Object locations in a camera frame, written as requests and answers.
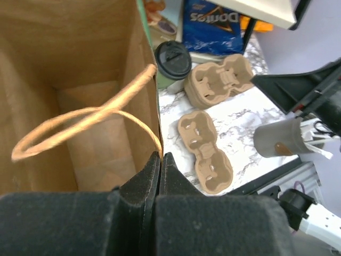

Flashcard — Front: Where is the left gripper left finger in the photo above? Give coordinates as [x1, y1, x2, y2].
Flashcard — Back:
[1, 153, 160, 255]

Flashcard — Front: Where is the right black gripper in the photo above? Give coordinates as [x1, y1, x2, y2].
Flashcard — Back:
[251, 59, 340, 133]

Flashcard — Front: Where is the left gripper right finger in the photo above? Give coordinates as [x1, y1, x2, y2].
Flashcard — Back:
[155, 153, 295, 255]

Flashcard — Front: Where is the brown pulp cup carrier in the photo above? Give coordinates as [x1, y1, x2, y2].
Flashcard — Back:
[184, 54, 254, 110]
[177, 110, 233, 195]

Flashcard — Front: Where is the brown paper bag green side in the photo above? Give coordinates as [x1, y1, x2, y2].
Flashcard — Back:
[1, 1, 157, 194]

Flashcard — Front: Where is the single black plastic lid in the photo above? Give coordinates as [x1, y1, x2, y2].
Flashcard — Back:
[155, 41, 192, 81]

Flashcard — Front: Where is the single green paper cup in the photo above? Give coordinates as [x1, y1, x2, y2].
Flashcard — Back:
[157, 72, 176, 90]

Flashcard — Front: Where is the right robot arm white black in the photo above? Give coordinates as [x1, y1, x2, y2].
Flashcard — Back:
[251, 59, 340, 250]

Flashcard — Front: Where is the grey cup with straws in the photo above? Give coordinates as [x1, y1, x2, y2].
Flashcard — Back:
[253, 117, 340, 159]

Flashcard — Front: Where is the yellow snack bag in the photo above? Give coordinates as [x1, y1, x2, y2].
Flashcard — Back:
[240, 15, 274, 33]

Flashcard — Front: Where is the cream black tiered shelf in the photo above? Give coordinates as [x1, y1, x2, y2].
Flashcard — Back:
[190, 0, 312, 63]

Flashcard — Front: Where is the blue doritos chips bag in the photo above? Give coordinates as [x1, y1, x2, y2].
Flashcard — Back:
[182, 1, 243, 55]

